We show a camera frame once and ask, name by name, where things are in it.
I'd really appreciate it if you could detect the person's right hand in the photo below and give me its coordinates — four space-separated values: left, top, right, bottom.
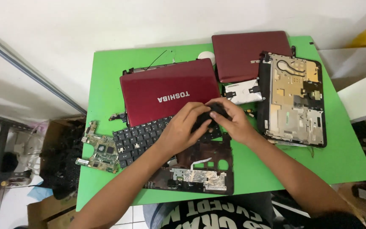
205 97 261 147

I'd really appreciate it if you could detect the person's left hand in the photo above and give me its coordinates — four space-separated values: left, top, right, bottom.
157 102 216 157

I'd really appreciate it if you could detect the small black laptop part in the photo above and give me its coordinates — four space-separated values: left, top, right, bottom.
191 103 232 133

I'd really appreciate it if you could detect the red laptop lid with logo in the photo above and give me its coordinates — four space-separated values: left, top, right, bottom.
119 58 222 128

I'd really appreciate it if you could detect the silver hard drive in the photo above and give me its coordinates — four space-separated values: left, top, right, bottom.
224 79 264 105

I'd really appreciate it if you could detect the white round object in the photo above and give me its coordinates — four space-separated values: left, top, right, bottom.
198 51 216 66

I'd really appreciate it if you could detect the dark red laptop palmrest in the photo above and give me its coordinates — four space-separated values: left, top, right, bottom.
143 132 234 196

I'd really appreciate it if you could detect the black laptop keyboard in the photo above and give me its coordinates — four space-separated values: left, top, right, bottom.
112 115 223 169

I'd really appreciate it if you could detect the plain red laptop lid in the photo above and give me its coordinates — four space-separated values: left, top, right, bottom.
212 31 293 83

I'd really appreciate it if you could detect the small black connector board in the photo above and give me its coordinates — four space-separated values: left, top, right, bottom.
108 112 128 123

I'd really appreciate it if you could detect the open laptop base chassis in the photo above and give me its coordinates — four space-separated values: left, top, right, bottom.
257 52 327 149

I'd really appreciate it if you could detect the green laptop motherboard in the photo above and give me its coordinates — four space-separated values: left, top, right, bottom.
75 120 121 174

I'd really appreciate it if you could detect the black printed t-shirt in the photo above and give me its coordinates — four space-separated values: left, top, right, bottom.
143 192 276 229

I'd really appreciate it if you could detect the cardboard box of black parts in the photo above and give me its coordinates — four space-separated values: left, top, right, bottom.
39 116 87 200

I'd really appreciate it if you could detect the white shelf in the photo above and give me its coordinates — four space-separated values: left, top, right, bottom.
317 46 366 124

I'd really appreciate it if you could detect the light blue cloth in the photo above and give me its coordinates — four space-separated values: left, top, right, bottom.
27 182 54 202

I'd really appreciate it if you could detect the brown cardboard box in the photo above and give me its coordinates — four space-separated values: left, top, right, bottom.
27 195 77 229

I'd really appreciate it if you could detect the thin black wire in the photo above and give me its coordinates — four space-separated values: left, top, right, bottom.
144 50 168 71

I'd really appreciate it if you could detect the grey metal rail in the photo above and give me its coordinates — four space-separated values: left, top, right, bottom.
0 23 87 116

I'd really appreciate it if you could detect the black metal stand with cables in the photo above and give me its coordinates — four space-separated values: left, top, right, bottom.
0 111 41 189

